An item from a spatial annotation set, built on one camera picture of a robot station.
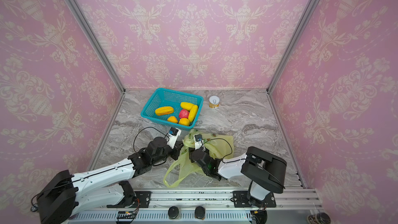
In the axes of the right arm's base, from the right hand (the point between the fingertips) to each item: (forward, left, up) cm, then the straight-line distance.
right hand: (193, 145), depth 86 cm
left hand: (-3, +4, +7) cm, 8 cm away
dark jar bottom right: (-35, -51, +3) cm, 62 cm away
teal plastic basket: (+30, +14, -3) cm, 33 cm away
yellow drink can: (+31, -14, 0) cm, 34 cm away
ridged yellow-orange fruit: (+26, +20, -1) cm, 33 cm away
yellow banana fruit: (+22, 0, +1) cm, 22 cm away
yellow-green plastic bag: (-3, -15, +3) cm, 16 cm away
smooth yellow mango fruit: (+29, +5, 0) cm, 29 cm away
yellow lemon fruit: (+16, +6, 0) cm, 17 cm away
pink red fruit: (+22, +6, 0) cm, 23 cm away
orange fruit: (+18, +13, 0) cm, 22 cm away
